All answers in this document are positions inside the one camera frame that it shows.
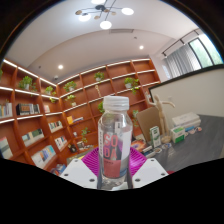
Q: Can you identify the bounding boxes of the clear drink bottle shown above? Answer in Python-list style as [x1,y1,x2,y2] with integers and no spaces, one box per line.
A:
[96,95,134,191]

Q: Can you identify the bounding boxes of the small green-white box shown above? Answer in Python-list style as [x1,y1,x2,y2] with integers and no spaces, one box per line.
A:
[170,126,186,145]

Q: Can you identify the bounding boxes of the stack of white flat boxes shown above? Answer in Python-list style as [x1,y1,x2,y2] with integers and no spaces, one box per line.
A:
[171,111,203,133]

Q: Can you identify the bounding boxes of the grey vertical window blinds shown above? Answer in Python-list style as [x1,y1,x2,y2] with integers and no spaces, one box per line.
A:
[164,42,203,80]

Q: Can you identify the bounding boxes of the tall green-white carton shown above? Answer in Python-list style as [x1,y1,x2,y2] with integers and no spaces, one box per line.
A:
[148,125,162,148]

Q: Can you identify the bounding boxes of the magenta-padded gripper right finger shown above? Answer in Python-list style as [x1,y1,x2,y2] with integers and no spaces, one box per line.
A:
[125,146,170,190]

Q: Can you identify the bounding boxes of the wooden wall shelf unit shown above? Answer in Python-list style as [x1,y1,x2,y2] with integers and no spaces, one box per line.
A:
[0,57,162,175]

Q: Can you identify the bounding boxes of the brown cardboard sheet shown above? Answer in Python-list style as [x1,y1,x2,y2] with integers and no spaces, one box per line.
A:
[136,106,165,142]

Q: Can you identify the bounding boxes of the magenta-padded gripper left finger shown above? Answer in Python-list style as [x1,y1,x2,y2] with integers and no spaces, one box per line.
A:
[59,147,101,190]

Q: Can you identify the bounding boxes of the ceiling air vent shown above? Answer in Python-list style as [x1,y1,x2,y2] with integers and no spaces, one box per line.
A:
[108,28,135,35]

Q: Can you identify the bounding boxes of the branched ceiling lamp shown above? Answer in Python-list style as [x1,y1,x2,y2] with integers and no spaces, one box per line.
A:
[74,0,135,31]

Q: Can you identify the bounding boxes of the white board with black frame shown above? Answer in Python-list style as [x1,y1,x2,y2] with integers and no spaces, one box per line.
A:
[148,64,224,118]

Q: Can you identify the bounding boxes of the wooden artist mannequin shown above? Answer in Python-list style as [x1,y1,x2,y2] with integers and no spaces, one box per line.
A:
[146,94,177,145]

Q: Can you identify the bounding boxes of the black ceiling track rail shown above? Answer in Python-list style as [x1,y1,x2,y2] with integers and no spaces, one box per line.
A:
[161,27,202,57]

